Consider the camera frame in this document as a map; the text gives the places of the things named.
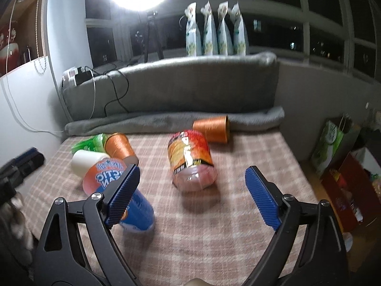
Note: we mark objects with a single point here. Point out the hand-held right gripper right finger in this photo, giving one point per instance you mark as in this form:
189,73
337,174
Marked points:
262,198

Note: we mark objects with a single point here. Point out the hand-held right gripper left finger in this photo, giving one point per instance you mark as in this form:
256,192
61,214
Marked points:
123,196

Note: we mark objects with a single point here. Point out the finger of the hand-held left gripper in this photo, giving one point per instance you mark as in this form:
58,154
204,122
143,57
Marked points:
27,157

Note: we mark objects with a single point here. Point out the red printed plastic cup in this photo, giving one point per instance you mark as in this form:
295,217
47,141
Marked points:
190,161

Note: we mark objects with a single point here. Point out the blue and pink printed cup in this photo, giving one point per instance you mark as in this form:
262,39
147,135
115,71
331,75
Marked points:
102,175

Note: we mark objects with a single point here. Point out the orange cup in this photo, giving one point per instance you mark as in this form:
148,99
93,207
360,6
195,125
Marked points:
119,147
211,129

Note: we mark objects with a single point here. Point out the white cup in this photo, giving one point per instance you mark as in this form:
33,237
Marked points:
86,161

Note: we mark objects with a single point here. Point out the green cup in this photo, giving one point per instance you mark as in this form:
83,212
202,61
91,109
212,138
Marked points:
89,143

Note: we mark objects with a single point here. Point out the grey fluffy cloth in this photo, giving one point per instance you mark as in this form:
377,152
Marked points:
16,229

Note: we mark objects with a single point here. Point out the plaid blanket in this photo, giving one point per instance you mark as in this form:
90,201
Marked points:
208,229

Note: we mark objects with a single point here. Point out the rolled grey blanket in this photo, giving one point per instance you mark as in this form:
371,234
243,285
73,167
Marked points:
166,123

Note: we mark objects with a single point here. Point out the green paper bag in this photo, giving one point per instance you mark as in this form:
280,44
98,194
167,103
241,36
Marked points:
329,146

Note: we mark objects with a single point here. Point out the red cardboard box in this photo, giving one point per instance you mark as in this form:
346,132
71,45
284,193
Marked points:
351,190

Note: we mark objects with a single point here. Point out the white power strip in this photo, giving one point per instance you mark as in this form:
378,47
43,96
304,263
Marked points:
71,76

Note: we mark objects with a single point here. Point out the grey sofa cushion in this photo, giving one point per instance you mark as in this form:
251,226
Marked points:
193,86

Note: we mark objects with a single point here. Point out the wooden shelf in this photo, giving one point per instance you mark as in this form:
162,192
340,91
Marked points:
20,20

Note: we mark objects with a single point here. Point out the black tripod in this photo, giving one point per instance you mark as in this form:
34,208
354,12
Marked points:
151,32

